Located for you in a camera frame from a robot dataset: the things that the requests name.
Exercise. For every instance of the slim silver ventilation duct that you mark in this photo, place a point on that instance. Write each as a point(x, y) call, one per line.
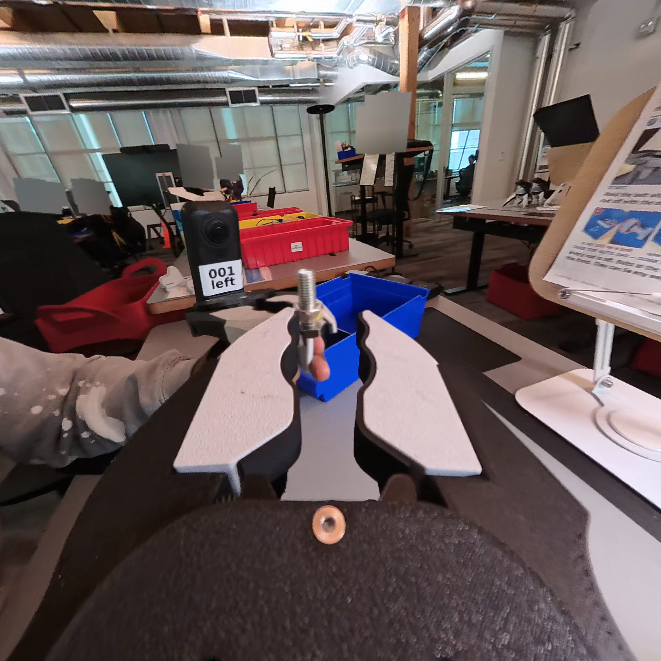
point(155, 100)

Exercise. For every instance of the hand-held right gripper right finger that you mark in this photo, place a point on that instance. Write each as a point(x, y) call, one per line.
point(413, 403)

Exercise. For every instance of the small black panel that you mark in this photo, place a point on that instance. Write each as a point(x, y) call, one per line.
point(565, 121)

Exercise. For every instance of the white charging dock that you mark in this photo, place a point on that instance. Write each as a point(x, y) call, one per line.
point(173, 279)

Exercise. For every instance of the black wall screen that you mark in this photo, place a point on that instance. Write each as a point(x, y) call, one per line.
point(134, 175)

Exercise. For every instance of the person's left forearm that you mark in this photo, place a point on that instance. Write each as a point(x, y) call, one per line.
point(77, 403)

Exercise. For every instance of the black rectangular device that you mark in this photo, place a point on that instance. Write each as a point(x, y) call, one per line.
point(428, 289)

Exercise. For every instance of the large black panel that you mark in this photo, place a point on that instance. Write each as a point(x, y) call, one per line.
point(41, 258)

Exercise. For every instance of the small wooden board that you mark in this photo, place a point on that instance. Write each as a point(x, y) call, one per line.
point(570, 165)

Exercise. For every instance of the black silver desk tools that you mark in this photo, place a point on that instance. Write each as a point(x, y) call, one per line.
point(526, 193)

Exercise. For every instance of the white stand rod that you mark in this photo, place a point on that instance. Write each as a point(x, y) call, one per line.
point(603, 351)

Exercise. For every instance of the wooden support post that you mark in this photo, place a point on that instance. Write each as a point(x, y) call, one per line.
point(409, 51)

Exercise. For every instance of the orange traffic cone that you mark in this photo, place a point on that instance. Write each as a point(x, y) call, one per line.
point(166, 237)

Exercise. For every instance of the white tissue box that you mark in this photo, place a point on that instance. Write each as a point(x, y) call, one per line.
point(191, 195)

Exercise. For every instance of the wooden poster board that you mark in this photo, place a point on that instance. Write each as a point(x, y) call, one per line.
point(563, 217)

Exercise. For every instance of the printed instruction poster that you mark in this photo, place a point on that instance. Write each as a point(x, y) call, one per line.
point(619, 232)

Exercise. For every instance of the wooden desk black legs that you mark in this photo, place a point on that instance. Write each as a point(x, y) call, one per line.
point(490, 211)

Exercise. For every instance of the yellow plastic bin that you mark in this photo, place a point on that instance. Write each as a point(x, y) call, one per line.
point(304, 216)

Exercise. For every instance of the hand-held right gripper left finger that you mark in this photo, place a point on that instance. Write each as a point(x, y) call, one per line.
point(242, 403)

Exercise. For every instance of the black standing desk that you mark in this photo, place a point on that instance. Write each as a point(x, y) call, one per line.
point(413, 149)

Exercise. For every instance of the silver hex nut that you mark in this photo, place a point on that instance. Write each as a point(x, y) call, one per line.
point(309, 319)

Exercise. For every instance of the small black vent grille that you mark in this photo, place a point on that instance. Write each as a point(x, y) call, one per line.
point(45, 103)
point(242, 96)

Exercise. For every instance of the blue plastic bin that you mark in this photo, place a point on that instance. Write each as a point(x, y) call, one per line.
point(392, 310)

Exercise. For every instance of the white tablet stand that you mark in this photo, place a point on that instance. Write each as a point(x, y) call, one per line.
point(557, 195)

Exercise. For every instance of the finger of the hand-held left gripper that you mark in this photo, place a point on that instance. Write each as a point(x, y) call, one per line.
point(248, 317)
point(325, 319)

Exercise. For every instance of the black jacket yellow print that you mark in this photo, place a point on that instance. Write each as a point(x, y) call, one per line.
point(119, 232)

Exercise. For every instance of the silver hex bolt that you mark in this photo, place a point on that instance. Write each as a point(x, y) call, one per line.
point(306, 286)

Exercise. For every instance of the red box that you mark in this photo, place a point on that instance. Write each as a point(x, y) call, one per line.
point(648, 359)
point(516, 294)

